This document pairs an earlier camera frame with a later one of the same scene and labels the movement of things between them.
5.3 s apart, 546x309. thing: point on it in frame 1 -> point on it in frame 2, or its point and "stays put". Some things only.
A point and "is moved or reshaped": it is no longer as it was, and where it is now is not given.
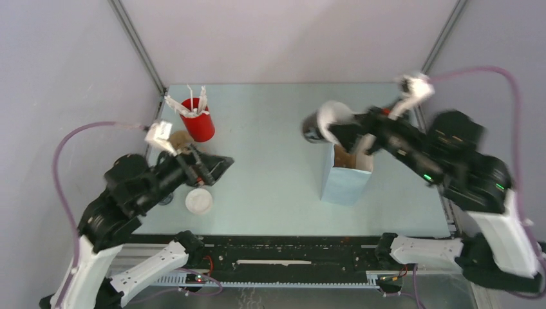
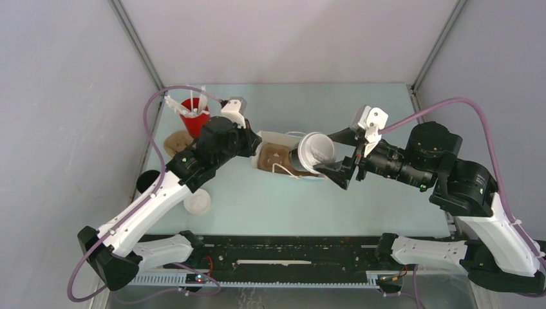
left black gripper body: x=191 y=170 -> x=241 y=144
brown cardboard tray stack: x=181 y=140 stays put
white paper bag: x=343 y=185 -> x=290 y=139
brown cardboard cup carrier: x=342 y=159 is moved or reshaped
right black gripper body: x=391 y=133 -> x=363 y=163
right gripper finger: x=347 y=134 -> x=339 y=172
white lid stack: x=198 y=201 stays put
